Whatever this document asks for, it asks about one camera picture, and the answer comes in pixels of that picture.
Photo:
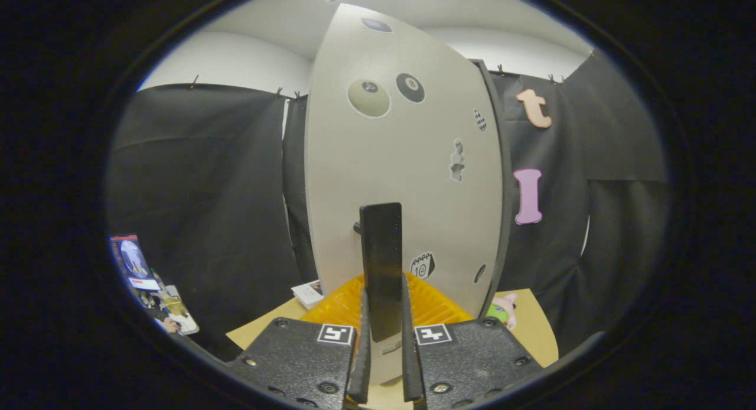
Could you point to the white book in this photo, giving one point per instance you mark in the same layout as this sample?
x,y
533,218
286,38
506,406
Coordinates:
x,y
308,293

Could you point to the grey shoe cabinet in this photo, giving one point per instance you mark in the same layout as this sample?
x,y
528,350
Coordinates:
x,y
507,162

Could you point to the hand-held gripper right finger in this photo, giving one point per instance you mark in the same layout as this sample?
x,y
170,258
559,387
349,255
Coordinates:
x,y
411,368

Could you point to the beige shoe cabinet door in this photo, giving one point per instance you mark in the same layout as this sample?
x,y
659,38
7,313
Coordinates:
x,y
354,162

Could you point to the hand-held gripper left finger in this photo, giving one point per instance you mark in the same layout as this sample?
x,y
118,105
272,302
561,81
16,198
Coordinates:
x,y
360,374

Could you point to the green and pink plush toy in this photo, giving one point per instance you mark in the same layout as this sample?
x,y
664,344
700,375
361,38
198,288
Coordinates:
x,y
503,311

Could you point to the black backdrop cloth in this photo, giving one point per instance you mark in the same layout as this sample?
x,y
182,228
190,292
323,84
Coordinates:
x,y
207,191

